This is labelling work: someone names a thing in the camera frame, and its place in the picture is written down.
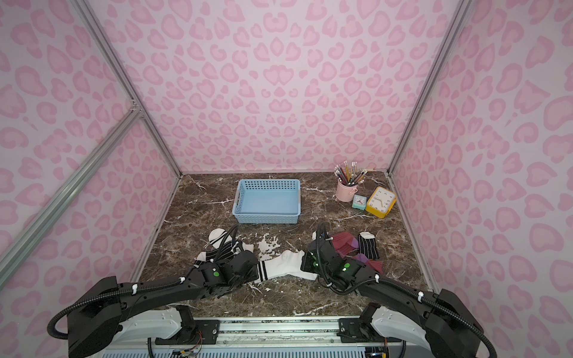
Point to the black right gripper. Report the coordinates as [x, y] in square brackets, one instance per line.
[308, 261]

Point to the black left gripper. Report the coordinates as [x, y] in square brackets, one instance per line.
[250, 264]

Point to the maroon purple sock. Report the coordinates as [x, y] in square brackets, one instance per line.
[374, 264]
[345, 243]

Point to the black striped sock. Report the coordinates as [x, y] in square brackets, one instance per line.
[368, 246]
[222, 250]

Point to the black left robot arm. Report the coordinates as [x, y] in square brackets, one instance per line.
[92, 322]

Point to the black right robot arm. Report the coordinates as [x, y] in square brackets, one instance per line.
[447, 326]

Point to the small teal cube clock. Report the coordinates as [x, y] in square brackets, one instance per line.
[359, 202]

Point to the pink pencil cup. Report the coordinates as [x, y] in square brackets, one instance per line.
[345, 193]

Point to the yellow square alarm clock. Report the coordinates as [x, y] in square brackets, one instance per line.
[381, 202]

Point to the light blue plastic basket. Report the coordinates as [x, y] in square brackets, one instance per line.
[267, 201]

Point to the bundle of coloured pencils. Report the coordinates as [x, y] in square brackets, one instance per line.
[349, 174]

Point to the aluminium front rail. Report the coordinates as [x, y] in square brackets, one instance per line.
[301, 336]

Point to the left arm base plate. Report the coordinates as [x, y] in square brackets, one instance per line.
[196, 331]

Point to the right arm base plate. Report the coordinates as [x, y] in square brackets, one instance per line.
[360, 329]

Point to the aluminium frame strut left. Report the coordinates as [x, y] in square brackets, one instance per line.
[38, 227]

